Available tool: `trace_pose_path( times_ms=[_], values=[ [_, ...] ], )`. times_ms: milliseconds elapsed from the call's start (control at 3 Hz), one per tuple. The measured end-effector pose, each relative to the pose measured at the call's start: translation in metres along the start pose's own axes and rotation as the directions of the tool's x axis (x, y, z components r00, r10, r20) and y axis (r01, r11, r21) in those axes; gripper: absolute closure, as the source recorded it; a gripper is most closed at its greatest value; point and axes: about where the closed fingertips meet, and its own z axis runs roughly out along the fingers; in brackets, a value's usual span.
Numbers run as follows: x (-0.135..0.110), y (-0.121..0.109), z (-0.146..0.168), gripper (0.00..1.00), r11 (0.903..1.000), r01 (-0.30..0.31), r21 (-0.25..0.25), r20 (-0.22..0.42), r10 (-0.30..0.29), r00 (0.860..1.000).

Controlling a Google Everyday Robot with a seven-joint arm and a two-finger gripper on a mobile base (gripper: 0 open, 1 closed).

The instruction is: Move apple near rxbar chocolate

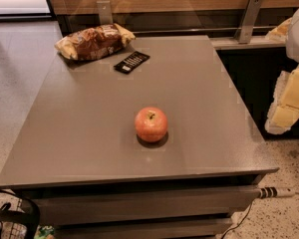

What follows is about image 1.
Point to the grey side shelf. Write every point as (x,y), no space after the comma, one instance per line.
(256,42)

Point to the black wire basket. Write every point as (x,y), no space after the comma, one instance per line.
(28,219)

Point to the lower grey drawer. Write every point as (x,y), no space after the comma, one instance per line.
(154,230)

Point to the metal wall bracket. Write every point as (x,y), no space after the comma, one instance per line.
(244,32)
(105,12)

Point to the left metal wall bracket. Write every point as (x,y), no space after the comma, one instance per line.
(105,12)

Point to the black white striped handle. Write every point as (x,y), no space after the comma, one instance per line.
(276,192)

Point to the upper grey drawer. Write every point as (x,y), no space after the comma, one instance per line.
(145,205)

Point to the red apple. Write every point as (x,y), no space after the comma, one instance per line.
(151,124)

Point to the black rxbar chocolate bar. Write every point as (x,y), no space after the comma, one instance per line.
(131,62)

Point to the right metal wall bracket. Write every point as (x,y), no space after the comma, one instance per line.
(244,32)

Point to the grey drawer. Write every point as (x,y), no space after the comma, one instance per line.
(145,205)
(154,230)

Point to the brown yellow chip bag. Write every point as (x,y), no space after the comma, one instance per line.
(94,43)

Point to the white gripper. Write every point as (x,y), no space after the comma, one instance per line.
(284,112)

